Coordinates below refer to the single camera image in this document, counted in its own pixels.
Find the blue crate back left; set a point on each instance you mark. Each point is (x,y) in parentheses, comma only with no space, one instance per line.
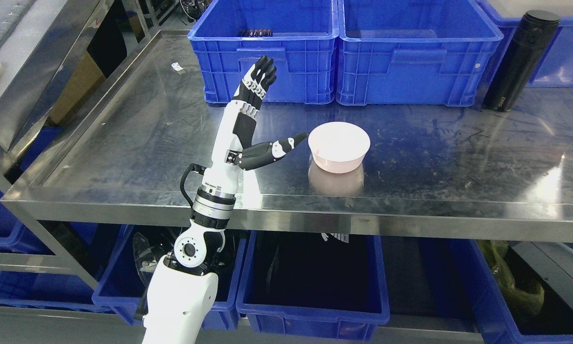
(299,35)

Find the blue bin lower middle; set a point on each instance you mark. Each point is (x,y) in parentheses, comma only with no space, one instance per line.
(314,322)

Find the pink plastic bowl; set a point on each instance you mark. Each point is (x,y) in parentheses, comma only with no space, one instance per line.
(338,147)

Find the blue crate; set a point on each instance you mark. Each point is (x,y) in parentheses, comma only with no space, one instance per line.
(412,52)
(555,68)
(299,35)

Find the blue bin lower left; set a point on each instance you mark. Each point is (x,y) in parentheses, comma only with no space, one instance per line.
(134,257)

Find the steel shelf table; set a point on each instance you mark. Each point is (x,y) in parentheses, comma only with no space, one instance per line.
(431,171)

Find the white paper scrap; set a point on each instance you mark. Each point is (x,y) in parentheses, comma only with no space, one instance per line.
(177,68)

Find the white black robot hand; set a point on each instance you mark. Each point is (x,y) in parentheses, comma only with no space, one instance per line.
(233,151)

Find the black bag in bin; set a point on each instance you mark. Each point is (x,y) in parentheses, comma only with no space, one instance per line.
(312,270)

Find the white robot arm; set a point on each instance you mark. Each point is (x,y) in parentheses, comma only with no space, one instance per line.
(184,286)

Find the blue bin lower right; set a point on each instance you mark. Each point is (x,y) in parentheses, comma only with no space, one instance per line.
(552,263)

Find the black thermos bottle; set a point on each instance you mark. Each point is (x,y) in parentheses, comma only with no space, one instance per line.
(529,42)

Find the yellow-green bag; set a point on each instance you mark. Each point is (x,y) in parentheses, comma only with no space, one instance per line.
(522,291)

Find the blue crate back middle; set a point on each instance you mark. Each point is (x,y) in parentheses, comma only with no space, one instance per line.
(412,52)

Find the blue bin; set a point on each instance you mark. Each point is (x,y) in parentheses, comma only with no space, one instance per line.
(134,257)
(314,322)
(552,263)

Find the blue crate back right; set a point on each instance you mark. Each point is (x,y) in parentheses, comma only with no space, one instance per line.
(555,68)

